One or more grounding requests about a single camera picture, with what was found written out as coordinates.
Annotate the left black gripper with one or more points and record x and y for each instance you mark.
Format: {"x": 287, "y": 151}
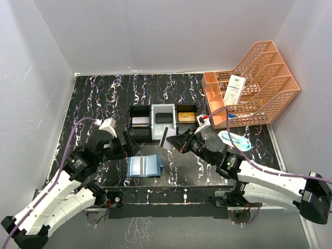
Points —
{"x": 124, "y": 144}

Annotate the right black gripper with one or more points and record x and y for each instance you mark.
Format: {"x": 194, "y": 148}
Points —
{"x": 187, "y": 141}

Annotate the white magnetic stripe card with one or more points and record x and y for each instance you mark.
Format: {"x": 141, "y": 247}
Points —
{"x": 168, "y": 132}

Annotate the three-compartment black white tray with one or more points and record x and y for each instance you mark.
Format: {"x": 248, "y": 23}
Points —
{"x": 155, "y": 130}

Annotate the blue leather card holder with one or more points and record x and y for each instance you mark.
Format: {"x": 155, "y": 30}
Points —
{"x": 154, "y": 165}

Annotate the packaged nail clipper blister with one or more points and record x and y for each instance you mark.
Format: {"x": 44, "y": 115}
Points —
{"x": 242, "y": 143}

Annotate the orange mesh file organizer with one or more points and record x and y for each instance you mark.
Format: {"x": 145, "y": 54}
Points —
{"x": 268, "y": 89}

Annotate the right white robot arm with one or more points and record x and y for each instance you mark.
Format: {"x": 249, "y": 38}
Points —
{"x": 310, "y": 195}

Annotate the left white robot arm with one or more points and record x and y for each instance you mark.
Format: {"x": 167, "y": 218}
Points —
{"x": 71, "y": 190}

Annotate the gold credit card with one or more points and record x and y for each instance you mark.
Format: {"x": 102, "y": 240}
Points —
{"x": 186, "y": 117}

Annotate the black credit card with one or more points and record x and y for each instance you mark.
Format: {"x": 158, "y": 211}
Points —
{"x": 163, "y": 118}

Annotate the white paper receipt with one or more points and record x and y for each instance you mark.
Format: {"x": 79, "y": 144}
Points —
{"x": 234, "y": 90}

